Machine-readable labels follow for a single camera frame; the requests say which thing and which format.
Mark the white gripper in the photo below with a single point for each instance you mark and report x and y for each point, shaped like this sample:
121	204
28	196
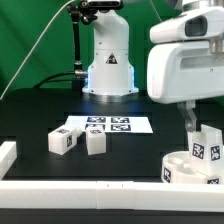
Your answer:
183	72

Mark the white round stool seat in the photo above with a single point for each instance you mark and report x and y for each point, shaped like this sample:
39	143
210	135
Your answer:
176	168

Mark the paper sheet with tags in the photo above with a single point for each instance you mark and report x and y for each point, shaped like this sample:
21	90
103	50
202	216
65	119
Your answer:
112	124

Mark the white left barrier block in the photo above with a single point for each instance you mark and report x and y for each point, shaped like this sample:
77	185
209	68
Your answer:
8	154

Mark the black camera on mount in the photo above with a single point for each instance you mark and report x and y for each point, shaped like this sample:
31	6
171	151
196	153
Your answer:
101	4

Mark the white front barrier rail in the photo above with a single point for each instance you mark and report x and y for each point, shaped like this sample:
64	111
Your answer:
111	195

